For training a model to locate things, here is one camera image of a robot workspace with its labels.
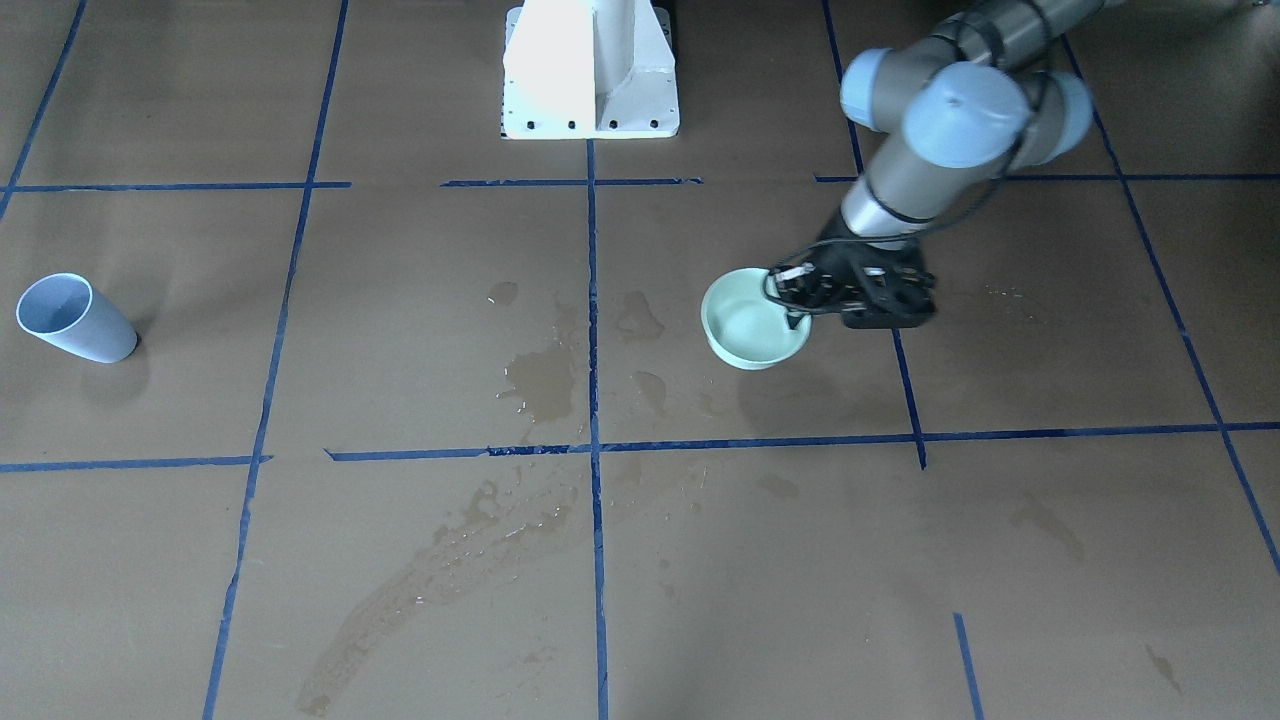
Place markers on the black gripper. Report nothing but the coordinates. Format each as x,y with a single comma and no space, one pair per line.
838,262

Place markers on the mint green bowl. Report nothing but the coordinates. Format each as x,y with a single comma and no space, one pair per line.
744,325

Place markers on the blue plastic cup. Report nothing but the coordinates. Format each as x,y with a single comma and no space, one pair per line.
66,311

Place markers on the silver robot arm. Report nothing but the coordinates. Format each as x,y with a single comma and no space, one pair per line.
965,105

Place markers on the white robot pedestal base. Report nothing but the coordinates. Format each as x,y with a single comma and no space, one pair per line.
590,69

